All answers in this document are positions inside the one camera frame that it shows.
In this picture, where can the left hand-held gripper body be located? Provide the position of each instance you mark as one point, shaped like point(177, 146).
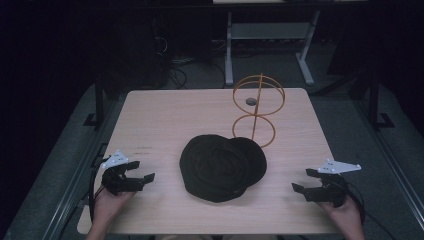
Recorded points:
point(116, 181)

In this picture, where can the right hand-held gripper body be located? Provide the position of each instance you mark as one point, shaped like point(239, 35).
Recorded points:
point(328, 193)

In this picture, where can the black cap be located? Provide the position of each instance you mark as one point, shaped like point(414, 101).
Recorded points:
point(216, 170)

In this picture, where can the person's left hand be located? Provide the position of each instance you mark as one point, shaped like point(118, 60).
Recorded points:
point(108, 206)

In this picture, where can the person's right hand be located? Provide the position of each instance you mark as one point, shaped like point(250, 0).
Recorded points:
point(345, 215)

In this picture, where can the black metal stand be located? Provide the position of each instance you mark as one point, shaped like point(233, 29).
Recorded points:
point(99, 100)
point(374, 100)

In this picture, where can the grey round table grommet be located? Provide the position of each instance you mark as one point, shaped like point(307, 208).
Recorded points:
point(251, 101)

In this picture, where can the aluminium frame rail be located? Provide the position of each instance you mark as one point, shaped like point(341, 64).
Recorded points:
point(391, 160)
point(76, 180)

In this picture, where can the grey metal desk frame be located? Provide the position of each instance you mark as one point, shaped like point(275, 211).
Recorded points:
point(266, 30)

